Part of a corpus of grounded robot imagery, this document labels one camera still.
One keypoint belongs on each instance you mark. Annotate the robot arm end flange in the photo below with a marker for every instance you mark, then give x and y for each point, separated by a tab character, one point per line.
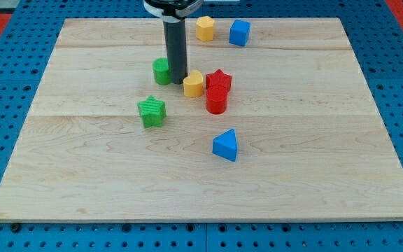
172	11

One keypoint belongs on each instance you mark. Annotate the blue cube block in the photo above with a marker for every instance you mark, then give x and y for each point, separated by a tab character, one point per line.
239	33

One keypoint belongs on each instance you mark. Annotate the red star block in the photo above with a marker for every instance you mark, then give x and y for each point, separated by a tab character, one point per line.
220	78

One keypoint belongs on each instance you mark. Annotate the green cylinder block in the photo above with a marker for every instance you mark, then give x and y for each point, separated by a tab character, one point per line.
161	71

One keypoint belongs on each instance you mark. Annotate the blue triangle block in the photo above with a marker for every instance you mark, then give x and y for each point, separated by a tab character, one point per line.
225	145

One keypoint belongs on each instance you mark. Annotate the red cylinder block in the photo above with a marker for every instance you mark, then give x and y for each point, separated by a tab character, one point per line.
216	99

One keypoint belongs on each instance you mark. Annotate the green star block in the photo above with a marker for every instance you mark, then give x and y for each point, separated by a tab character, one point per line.
152	112

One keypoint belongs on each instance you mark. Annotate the yellow heart block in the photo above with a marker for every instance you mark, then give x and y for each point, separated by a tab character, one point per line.
193	84

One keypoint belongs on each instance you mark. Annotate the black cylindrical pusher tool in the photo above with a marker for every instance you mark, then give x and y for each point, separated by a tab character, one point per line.
175	39

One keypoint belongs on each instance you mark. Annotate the wooden board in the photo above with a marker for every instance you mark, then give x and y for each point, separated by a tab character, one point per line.
312	146

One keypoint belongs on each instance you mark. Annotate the yellow hexagon block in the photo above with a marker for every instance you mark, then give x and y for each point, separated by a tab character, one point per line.
205	27

